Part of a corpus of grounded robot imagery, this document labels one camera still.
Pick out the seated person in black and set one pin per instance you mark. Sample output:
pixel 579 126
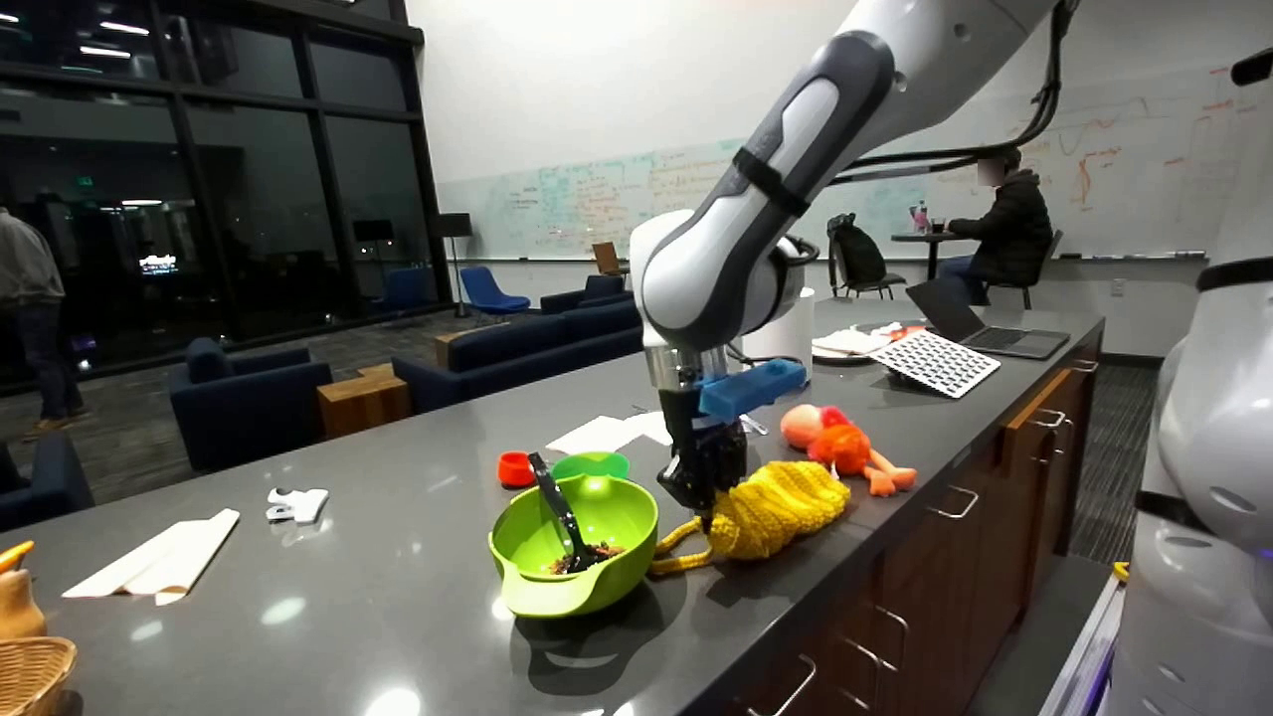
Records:
pixel 1018 225

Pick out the white keyboard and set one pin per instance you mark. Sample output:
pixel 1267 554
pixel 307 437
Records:
pixel 936 362

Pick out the dark blue sofa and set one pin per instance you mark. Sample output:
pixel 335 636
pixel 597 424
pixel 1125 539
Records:
pixel 531 343

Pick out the black spoon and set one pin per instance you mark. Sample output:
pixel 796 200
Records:
pixel 555 504

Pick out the stack of white papers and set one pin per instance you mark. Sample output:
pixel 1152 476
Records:
pixel 851 343

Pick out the white paper sheet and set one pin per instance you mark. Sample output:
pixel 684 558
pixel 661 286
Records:
pixel 597 433

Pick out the wooden figure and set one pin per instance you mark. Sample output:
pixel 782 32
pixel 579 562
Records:
pixel 18 598

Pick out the wooden bowl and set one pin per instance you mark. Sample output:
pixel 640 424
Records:
pixel 29 676

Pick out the lime green bowl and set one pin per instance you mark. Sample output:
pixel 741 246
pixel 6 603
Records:
pixel 609 562

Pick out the brown wooden chair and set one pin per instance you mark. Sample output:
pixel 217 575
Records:
pixel 607 261

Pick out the small green cup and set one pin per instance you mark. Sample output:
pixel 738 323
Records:
pixel 597 464

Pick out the black backpack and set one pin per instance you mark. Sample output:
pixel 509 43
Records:
pixel 860 254

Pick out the small dark table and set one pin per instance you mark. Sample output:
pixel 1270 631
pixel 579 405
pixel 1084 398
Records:
pixel 929 241

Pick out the brown wooden cabinet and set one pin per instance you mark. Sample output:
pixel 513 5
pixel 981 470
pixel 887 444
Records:
pixel 929 583

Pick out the small white wrapper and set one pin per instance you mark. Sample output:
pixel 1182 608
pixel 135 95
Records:
pixel 298 504

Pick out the person in grey top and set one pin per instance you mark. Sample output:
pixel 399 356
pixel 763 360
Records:
pixel 25 291

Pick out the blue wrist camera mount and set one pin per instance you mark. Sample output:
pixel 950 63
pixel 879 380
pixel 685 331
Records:
pixel 750 387

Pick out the small red cup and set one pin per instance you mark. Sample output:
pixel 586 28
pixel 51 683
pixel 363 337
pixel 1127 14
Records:
pixel 517 470

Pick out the dark blue armchair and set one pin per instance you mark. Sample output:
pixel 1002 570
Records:
pixel 41 484
pixel 245 401

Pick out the dark laptop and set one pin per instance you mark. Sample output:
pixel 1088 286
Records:
pixel 997 339

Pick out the blue chair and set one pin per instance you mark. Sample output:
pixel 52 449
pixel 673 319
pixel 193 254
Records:
pixel 489 291

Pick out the wooden crate table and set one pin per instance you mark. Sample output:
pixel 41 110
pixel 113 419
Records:
pixel 359 398

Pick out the orange pink plush toy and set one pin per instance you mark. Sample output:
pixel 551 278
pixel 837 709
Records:
pixel 841 444

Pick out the folded white paper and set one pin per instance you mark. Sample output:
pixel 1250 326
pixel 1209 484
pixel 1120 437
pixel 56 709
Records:
pixel 161 558

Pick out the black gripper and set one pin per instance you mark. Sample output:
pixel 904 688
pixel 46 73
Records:
pixel 701 457

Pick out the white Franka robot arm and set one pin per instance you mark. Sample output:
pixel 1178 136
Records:
pixel 717 264

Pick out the white paper towel roll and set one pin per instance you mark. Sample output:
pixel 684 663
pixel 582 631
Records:
pixel 796 331

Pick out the yellow knitted cloth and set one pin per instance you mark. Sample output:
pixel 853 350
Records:
pixel 782 509

